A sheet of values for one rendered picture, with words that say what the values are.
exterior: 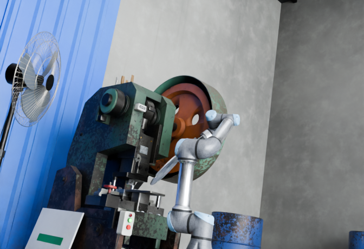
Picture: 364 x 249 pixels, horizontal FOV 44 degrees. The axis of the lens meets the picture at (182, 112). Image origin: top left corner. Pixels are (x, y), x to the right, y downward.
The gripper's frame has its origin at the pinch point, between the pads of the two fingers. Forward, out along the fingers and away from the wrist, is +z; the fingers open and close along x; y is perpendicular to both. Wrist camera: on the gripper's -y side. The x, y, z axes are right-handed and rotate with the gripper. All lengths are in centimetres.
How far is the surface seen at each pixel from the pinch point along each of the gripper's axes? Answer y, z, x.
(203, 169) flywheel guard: -25.5, -14.0, 16.9
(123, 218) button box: 23, 54, 12
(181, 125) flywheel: -35.5, -22.5, -19.2
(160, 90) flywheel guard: -60, -31, -55
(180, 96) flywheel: -45, -38, -40
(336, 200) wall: -229, -177, 146
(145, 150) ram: -15.4, 14.2, -16.8
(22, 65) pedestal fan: 48, 53, -88
